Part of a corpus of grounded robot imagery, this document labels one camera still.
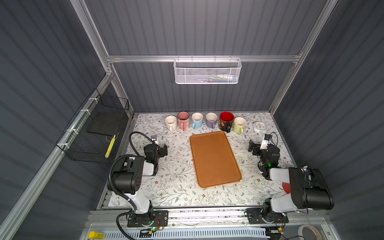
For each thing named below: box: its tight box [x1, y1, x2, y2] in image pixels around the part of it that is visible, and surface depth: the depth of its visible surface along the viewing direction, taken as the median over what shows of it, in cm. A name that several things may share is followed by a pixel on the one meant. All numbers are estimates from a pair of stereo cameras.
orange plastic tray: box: [190, 131, 243, 188], surface depth 96 cm
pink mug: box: [177, 111, 190, 131], surface depth 107 cm
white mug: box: [165, 115, 177, 131], surface depth 105 cm
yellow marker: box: [88, 231, 106, 240], surface depth 66 cm
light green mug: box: [233, 117, 247, 134], surface depth 104 cm
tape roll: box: [298, 224, 323, 240], surface depth 71 cm
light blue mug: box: [191, 112, 204, 130], surface depth 107 cm
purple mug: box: [205, 112, 218, 129], surface depth 111 cm
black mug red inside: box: [218, 111, 235, 133], surface depth 106 cm
